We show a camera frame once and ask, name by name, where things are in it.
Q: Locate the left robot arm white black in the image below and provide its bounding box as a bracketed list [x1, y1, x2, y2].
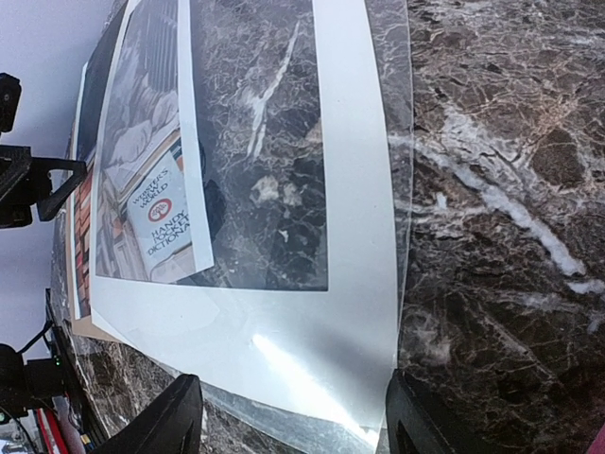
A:
[1, 145, 88, 424]

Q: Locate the clear acrylic sheet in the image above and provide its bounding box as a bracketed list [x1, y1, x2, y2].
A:
[189, 1, 413, 453]

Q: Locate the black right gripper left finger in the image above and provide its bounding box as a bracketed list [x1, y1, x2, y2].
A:
[93, 374, 203, 454]

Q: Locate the brown cardboard backing board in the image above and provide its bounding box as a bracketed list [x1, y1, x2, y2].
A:
[65, 114, 124, 342]

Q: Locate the white photo mat board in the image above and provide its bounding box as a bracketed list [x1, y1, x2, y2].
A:
[91, 1, 398, 437]

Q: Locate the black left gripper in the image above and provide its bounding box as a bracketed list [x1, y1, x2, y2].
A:
[1, 145, 87, 229]

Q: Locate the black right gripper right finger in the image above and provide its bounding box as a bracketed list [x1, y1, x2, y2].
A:
[385, 368, 488, 454]

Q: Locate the cat and books photo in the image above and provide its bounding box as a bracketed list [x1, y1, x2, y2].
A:
[69, 0, 215, 319]

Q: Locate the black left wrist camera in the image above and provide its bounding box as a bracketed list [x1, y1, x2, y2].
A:
[0, 73, 22, 132]

